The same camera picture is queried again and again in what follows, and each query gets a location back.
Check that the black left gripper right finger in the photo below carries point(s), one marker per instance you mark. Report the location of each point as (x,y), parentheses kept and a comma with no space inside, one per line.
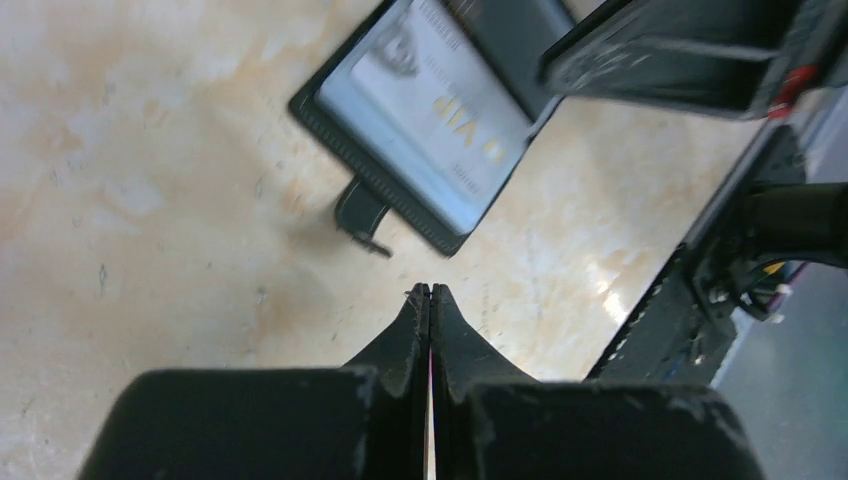
(494,421)

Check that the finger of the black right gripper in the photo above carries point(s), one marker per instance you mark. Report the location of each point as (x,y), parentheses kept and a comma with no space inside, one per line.
(717,58)

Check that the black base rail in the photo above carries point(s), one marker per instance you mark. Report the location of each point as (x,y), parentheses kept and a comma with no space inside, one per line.
(673,334)

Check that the grey credit card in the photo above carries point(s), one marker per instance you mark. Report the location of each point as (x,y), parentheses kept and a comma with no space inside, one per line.
(422,98)

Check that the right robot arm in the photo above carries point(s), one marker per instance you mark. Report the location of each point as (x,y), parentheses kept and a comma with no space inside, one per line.
(759,226)

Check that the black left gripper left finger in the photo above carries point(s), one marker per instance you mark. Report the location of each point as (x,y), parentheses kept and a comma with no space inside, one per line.
(365,419)

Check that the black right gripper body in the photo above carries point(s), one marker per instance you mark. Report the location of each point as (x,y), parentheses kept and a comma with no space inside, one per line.
(821,64)

